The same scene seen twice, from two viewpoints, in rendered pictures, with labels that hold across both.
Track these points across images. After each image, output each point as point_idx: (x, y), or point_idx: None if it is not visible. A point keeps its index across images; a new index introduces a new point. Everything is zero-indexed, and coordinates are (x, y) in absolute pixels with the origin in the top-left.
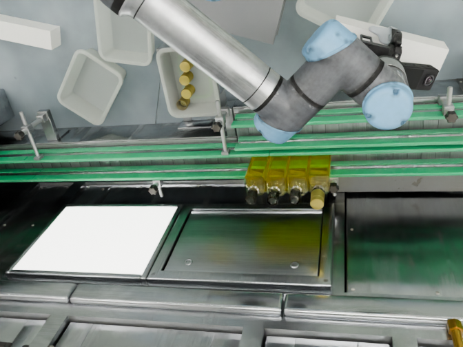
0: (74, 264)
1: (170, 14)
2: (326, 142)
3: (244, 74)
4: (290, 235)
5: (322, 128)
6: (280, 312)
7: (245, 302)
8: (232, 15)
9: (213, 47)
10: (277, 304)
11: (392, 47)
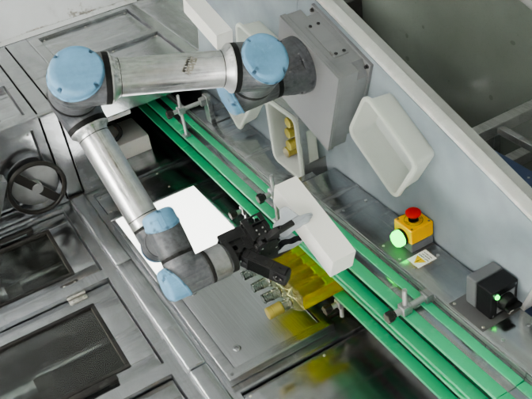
0: None
1: (91, 157)
2: None
3: (123, 210)
4: (270, 324)
5: None
6: (188, 371)
7: (179, 348)
8: (303, 108)
9: (109, 186)
10: (190, 365)
11: (260, 238)
